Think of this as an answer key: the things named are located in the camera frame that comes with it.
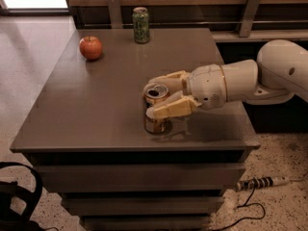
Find red apple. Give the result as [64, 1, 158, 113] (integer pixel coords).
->
[79, 36, 103, 61]

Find black chair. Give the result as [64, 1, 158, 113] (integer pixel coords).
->
[0, 161, 44, 231]

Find left metal bracket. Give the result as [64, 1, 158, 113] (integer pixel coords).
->
[107, 0, 123, 29]

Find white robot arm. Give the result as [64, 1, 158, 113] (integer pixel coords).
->
[146, 39, 308, 118]

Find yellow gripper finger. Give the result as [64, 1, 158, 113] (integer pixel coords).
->
[148, 70, 190, 94]
[146, 90, 197, 119]

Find orange soda can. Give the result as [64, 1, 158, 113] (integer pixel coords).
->
[142, 83, 169, 134]

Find right metal bracket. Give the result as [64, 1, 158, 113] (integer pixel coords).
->
[239, 0, 261, 38]

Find grey drawer cabinet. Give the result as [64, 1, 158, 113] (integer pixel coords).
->
[12, 29, 259, 231]

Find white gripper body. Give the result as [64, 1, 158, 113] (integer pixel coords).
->
[186, 64, 226, 110]

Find white power strip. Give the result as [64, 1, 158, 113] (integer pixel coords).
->
[235, 176, 290, 192]

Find black cable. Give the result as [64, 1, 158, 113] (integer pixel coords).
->
[210, 185, 267, 231]

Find green soda can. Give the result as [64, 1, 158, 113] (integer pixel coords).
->
[132, 7, 150, 43]

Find metal bracket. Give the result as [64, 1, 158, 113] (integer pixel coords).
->
[107, 0, 123, 29]
[239, 0, 261, 38]

